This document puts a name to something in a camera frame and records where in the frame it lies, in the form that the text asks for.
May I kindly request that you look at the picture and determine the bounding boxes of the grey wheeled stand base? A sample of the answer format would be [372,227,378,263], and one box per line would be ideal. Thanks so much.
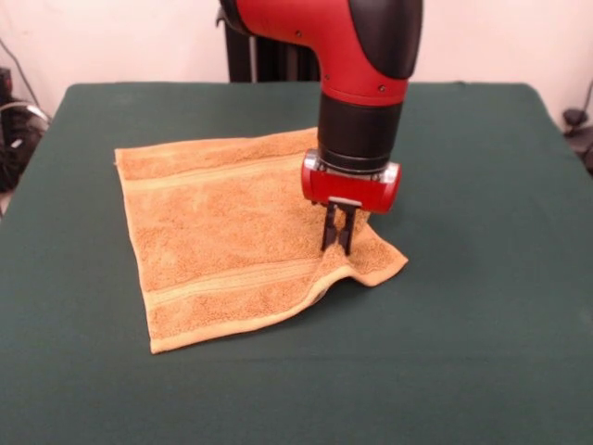
[561,107,593,175]

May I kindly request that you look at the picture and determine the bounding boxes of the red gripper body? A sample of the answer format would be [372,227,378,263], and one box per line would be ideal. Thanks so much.
[299,148,402,215]

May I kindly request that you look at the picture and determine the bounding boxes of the yellow terry towel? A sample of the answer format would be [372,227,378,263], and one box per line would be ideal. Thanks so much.
[113,128,410,355]

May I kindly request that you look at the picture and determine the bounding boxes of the dark green table cloth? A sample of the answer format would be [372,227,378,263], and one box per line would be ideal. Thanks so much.
[0,82,593,445]

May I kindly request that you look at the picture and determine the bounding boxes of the black robot stand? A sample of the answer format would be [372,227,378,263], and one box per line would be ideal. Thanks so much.
[216,13,323,83]

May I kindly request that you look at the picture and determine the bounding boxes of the black floor equipment with cables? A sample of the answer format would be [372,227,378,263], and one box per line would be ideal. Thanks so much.
[0,67,50,194]

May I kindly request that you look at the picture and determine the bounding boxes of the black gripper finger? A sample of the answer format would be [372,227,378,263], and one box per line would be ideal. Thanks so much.
[320,202,347,253]
[337,206,359,257]

